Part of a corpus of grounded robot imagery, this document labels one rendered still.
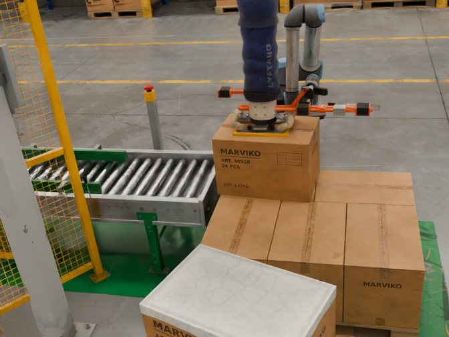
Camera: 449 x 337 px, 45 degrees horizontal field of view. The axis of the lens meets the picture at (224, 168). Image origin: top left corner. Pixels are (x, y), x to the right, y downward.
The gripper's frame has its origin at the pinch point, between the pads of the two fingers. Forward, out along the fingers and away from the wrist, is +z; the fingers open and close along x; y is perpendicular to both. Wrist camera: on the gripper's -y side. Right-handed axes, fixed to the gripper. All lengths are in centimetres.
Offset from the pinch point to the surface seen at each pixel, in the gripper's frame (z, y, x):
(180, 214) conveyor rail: 52, 78, -58
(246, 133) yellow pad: 28.1, 36.4, -11.0
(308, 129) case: 16.8, -0.2, -12.7
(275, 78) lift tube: 18.0, 18.5, 20.4
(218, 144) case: 34, 53, -16
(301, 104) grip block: 12.2, 4.6, 1.6
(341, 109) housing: 17.1, -20.0, 0.5
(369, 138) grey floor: -168, -38, -107
